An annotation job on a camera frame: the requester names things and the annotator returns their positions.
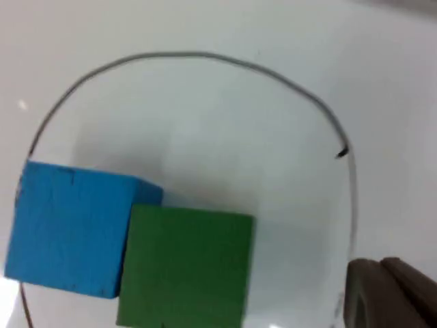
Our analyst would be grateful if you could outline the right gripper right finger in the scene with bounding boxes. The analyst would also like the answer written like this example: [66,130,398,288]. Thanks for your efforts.
[380,256,437,328]

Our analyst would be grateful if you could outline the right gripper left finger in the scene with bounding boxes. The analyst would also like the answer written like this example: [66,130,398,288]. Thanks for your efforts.
[343,258,428,328]

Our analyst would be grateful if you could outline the green cube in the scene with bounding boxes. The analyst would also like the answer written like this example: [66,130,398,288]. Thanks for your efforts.
[115,204,255,328]

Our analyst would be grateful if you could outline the blue cube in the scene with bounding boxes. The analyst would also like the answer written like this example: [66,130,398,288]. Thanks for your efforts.
[4,161,164,300]

